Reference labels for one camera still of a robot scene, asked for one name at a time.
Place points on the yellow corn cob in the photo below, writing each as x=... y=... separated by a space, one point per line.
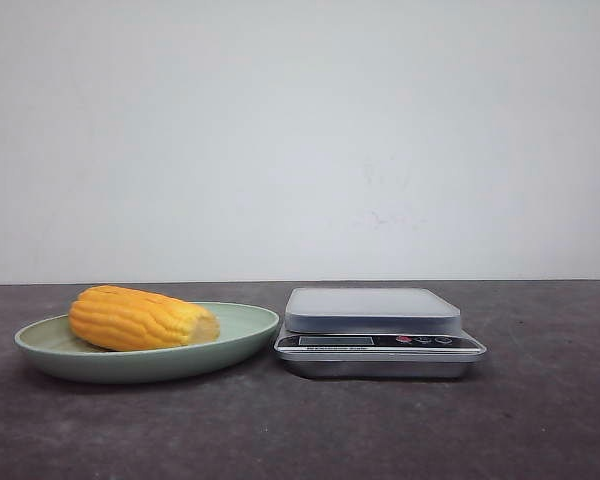
x=125 y=319

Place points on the silver digital kitchen scale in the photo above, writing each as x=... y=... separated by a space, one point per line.
x=365 y=332

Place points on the green oval plate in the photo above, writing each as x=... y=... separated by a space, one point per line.
x=49 y=346

